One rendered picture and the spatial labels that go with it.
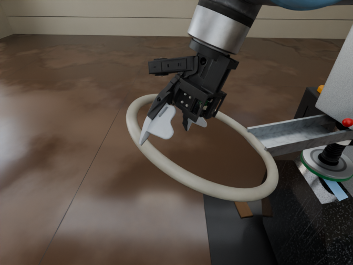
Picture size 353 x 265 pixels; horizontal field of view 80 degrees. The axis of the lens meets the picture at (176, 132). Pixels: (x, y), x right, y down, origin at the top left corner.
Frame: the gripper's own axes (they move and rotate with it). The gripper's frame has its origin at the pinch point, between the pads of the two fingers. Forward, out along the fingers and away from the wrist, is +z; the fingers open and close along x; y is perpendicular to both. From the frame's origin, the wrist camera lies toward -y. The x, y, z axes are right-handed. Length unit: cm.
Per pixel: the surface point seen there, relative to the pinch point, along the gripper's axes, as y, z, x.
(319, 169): 35, 13, 76
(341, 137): 32, -6, 66
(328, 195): 45, 22, 79
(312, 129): 22, -3, 68
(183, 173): 7.8, 4.5, 0.4
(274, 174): 21.7, 4.7, 27.3
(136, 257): -13, 129, 48
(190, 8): -401, -37, 506
